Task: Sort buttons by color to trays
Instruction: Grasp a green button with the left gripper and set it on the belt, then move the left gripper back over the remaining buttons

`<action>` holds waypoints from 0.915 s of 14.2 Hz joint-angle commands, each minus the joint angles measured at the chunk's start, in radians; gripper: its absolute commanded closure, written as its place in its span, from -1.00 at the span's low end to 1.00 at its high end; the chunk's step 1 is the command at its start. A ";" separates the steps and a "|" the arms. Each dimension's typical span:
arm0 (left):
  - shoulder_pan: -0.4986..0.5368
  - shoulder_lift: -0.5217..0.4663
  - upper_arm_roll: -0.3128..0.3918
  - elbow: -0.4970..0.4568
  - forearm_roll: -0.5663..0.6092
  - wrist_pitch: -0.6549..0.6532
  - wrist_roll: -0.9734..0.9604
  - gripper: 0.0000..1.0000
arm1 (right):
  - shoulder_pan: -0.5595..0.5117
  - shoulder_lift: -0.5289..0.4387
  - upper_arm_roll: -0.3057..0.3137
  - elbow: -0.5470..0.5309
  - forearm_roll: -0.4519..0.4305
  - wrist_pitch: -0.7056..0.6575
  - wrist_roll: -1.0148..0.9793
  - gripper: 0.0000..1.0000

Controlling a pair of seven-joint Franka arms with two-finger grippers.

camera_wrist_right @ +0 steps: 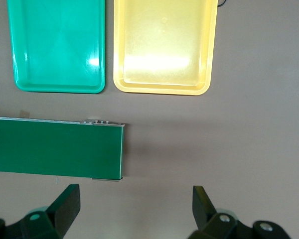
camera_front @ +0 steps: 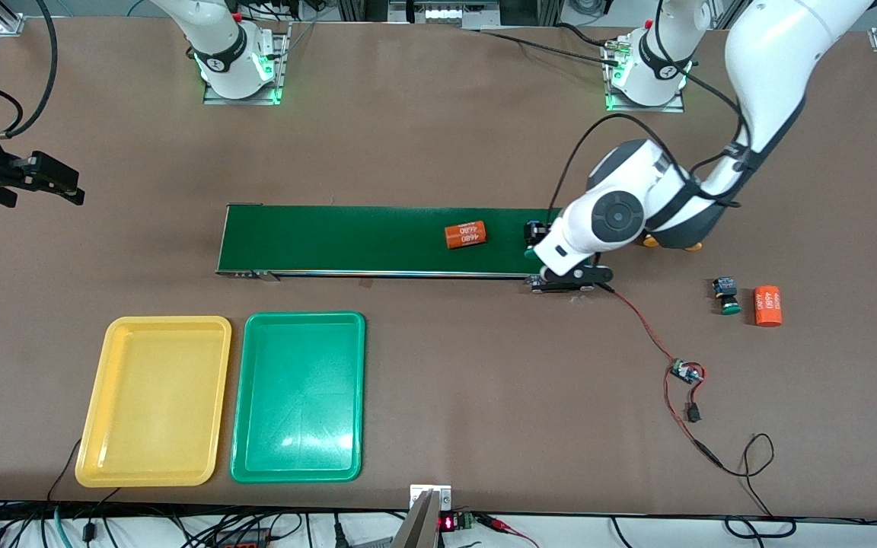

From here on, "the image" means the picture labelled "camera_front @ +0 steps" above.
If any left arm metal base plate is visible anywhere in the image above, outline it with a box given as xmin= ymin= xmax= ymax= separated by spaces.
xmin=604 ymin=75 xmax=687 ymax=114

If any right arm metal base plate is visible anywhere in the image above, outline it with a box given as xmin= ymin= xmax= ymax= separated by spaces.
xmin=203 ymin=21 xmax=292 ymax=106

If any green mushroom push button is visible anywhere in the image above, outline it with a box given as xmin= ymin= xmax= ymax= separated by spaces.
xmin=524 ymin=221 xmax=553 ymax=262
xmin=713 ymin=277 xmax=742 ymax=316

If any black base cable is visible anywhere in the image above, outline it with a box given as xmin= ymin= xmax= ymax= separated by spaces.
xmin=477 ymin=23 xmax=631 ymax=71

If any thin black cable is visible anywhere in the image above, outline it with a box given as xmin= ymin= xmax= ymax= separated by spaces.
xmin=46 ymin=439 xmax=83 ymax=505

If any grey metal camera stand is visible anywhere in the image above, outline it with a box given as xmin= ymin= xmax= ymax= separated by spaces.
xmin=390 ymin=484 xmax=454 ymax=548

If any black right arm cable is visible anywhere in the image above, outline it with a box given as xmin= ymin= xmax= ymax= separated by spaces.
xmin=0 ymin=0 xmax=59 ymax=139

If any black frame post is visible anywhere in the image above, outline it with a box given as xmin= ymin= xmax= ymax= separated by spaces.
xmin=336 ymin=0 xmax=390 ymax=22

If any grey metal control box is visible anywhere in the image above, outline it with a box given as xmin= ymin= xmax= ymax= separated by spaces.
xmin=387 ymin=0 xmax=502 ymax=31

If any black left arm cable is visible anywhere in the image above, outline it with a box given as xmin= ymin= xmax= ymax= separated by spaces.
xmin=549 ymin=0 xmax=751 ymax=221

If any orange printed cylinder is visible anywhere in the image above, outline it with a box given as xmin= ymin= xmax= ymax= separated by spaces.
xmin=754 ymin=285 xmax=783 ymax=327
xmin=444 ymin=220 xmax=488 ymax=250

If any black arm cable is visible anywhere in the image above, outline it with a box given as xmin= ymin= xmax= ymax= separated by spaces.
xmin=549 ymin=0 xmax=751 ymax=221
xmin=0 ymin=0 xmax=59 ymax=139

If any small green circuit board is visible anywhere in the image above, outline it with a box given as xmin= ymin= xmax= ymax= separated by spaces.
xmin=669 ymin=359 xmax=706 ymax=386

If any red clip lead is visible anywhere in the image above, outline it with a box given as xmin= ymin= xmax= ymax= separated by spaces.
xmin=475 ymin=513 xmax=540 ymax=548

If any green conveyor belt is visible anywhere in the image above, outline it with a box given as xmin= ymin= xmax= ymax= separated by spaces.
xmin=215 ymin=203 xmax=594 ymax=295

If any yellow plastic tray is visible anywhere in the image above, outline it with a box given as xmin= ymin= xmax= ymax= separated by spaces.
xmin=75 ymin=315 xmax=233 ymax=488

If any red black power cable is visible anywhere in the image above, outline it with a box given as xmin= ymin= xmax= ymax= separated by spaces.
xmin=598 ymin=282 xmax=797 ymax=538

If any red power strip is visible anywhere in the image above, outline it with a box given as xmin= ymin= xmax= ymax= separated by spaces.
xmin=212 ymin=531 xmax=273 ymax=548

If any green plastic tray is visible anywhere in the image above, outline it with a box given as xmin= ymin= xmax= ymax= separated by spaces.
xmin=230 ymin=311 xmax=367 ymax=484

